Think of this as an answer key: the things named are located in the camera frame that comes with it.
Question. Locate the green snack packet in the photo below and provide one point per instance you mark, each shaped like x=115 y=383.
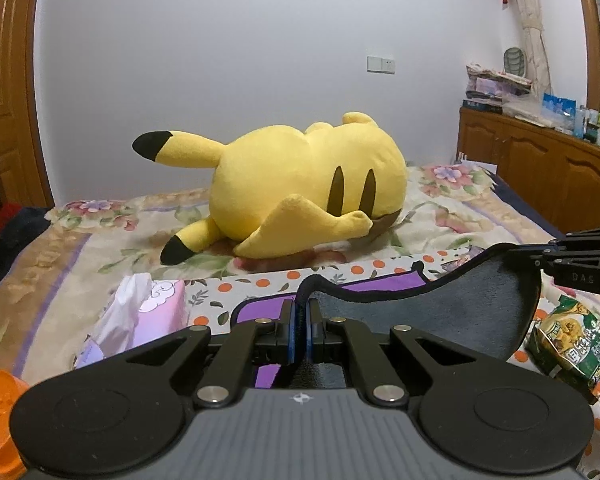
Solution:
x=572 y=345

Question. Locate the round hand fan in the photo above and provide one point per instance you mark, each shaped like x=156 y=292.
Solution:
x=515 y=61

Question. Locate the purple grey towel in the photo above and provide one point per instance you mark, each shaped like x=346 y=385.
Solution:
x=430 y=300

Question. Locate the orange dotted white cloth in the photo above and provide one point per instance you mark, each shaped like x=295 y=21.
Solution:
x=260 y=290

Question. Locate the cream curtain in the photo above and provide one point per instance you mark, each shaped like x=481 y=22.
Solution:
x=532 y=25

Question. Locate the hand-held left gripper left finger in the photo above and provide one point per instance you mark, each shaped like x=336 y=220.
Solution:
x=293 y=332

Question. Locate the pink tissue pack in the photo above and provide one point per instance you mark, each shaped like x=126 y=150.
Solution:
x=152 y=315

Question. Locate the blue white packet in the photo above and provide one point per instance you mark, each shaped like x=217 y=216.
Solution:
x=559 y=109

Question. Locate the white wall switch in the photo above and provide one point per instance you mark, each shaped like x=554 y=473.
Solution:
x=381 y=64

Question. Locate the yellow plush toy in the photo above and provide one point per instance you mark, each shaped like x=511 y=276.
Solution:
x=290 y=185

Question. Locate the stack of books and papers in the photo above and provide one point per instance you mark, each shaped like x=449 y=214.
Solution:
x=495 y=87

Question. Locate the clear plastic box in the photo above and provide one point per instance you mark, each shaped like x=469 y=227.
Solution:
x=522 y=107

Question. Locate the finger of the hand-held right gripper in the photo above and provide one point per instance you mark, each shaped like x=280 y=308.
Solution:
x=527 y=256

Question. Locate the floral bed sheet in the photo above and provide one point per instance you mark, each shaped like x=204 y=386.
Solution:
x=70 y=260

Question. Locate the wooden cabinet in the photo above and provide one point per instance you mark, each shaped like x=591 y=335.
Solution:
x=530 y=170

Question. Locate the wooden wardrobe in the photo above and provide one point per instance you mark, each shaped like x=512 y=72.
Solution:
x=5 y=85

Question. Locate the dark blue blanket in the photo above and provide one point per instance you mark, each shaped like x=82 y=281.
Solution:
x=10 y=245

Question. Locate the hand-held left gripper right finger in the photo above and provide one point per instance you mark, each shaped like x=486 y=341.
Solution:
x=310 y=332

